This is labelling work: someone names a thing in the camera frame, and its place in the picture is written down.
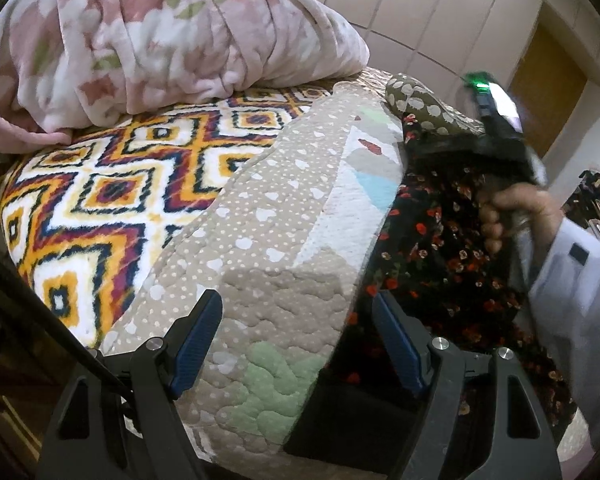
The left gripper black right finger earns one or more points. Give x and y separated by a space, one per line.
434 371

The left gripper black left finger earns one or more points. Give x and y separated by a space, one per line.
116 417

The black red floral dress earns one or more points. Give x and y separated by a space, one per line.
431 256

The cluttered clothes rack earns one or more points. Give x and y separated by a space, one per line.
583 205

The right hand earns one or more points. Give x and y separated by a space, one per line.
521 205

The brown wooden door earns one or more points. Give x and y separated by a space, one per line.
546 88

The olive white dotted pillow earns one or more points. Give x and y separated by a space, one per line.
409 98

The white wardrobe doors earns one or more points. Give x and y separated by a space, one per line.
437 41

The orange geometric pattern blanket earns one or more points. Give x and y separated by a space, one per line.
85 222

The beige polka dot quilt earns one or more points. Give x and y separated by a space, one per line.
285 245

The pink floral fleece blanket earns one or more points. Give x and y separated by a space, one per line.
71 64

